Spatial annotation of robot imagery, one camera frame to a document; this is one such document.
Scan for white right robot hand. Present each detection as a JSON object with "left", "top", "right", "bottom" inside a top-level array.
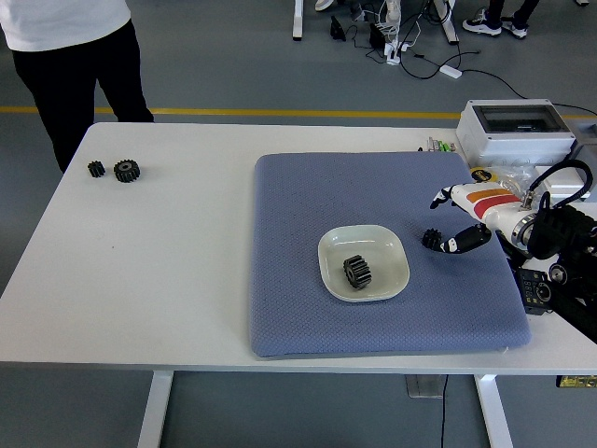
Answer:
[{"left": 429, "top": 183, "right": 528, "bottom": 256}]

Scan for large black gear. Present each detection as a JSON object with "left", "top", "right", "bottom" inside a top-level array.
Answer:
[
  {"left": 113, "top": 159, "right": 142, "bottom": 184},
  {"left": 342, "top": 254, "right": 374, "bottom": 290}
]

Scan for clear bag of metal parts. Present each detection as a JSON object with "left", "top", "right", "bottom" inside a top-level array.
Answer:
[{"left": 487, "top": 163, "right": 542, "bottom": 193}]

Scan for small green terminal connectors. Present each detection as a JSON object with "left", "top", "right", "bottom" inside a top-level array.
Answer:
[{"left": 417, "top": 136, "right": 457, "bottom": 153}]

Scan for black digital controller module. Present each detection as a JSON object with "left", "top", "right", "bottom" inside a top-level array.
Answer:
[{"left": 514, "top": 269, "right": 556, "bottom": 316}]

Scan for white square dish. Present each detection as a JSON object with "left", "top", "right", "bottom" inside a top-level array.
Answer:
[{"left": 317, "top": 224, "right": 411, "bottom": 301}]

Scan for blue-grey textured mat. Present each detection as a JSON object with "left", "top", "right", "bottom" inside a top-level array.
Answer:
[{"left": 246, "top": 151, "right": 533, "bottom": 359}]

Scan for grey block under table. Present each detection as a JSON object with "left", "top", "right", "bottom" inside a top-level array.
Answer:
[{"left": 405, "top": 374, "right": 444, "bottom": 399}]

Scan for yellow black label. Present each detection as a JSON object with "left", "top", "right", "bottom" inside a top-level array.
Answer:
[{"left": 555, "top": 375, "right": 597, "bottom": 388}]

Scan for white table leg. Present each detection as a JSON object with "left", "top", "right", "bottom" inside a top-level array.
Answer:
[
  {"left": 137, "top": 371, "right": 174, "bottom": 448},
  {"left": 474, "top": 374, "right": 514, "bottom": 448}
]

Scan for grey electrical enclosure box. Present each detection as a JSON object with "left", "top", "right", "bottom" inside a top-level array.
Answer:
[{"left": 455, "top": 98, "right": 578, "bottom": 168}]

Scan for white switch panel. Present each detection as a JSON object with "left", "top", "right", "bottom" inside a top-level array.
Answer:
[{"left": 535, "top": 165, "right": 590, "bottom": 201}]

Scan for black floor cable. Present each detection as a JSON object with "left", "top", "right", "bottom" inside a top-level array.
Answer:
[{"left": 399, "top": 46, "right": 597, "bottom": 118}]

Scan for black hanging cable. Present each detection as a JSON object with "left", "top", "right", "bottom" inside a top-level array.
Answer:
[{"left": 439, "top": 374, "right": 450, "bottom": 448}]

